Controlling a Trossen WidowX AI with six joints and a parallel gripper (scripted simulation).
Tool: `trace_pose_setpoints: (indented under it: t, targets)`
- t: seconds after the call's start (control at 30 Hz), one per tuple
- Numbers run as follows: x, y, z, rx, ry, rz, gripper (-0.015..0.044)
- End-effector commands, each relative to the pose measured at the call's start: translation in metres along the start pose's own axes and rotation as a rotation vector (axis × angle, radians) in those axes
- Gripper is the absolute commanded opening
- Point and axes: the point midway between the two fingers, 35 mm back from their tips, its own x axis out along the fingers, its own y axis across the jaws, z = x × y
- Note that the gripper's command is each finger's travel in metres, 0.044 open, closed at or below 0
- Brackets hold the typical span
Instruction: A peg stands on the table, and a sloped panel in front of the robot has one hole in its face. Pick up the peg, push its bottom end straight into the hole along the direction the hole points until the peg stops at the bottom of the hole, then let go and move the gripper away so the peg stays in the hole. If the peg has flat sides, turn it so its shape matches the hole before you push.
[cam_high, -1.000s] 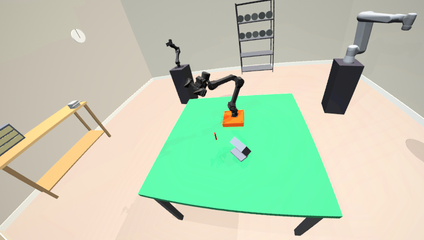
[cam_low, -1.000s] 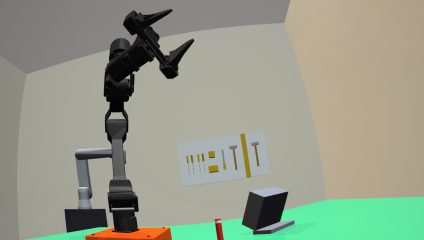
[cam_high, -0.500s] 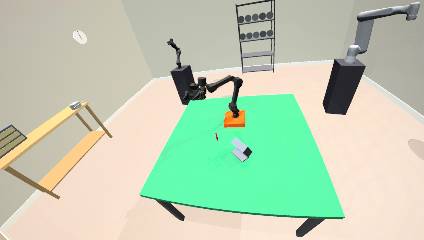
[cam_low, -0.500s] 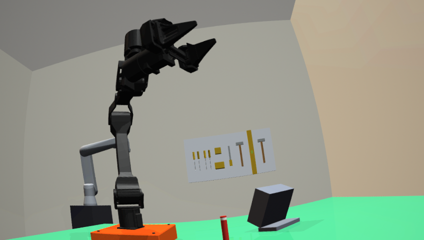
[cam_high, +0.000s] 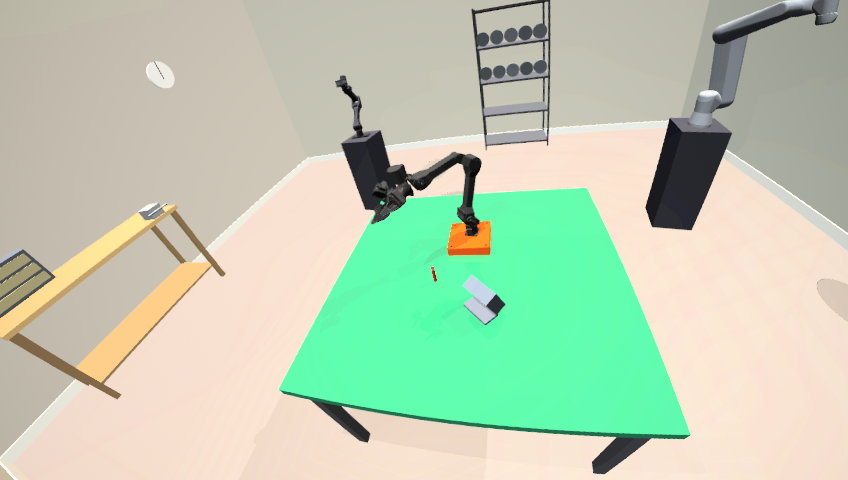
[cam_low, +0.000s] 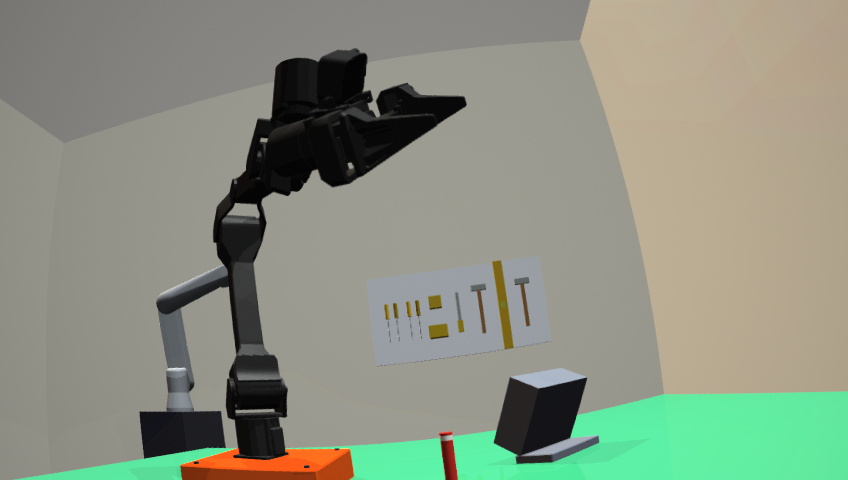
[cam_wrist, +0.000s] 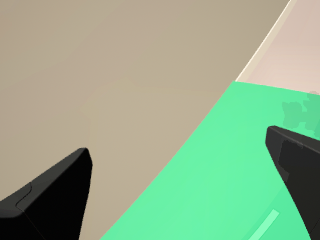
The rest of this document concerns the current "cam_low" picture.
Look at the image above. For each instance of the dark red cylindrical peg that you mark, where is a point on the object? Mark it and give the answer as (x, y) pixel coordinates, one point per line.
(448, 456)

